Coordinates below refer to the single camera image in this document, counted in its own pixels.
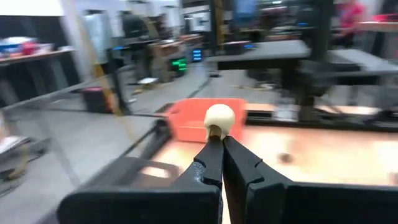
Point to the small beige plastic skull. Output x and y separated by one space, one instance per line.
219 119

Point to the dark grey translucent bin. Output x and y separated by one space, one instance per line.
124 168

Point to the person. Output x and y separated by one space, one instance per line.
349 15

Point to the cluttered workbench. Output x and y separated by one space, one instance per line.
28 51

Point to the grey desk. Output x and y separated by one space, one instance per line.
270 51

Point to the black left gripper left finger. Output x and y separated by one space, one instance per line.
211 165

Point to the computer with green lights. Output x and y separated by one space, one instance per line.
179 64

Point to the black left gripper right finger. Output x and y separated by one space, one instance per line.
242 174

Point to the orange plastic bin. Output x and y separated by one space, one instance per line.
186 121

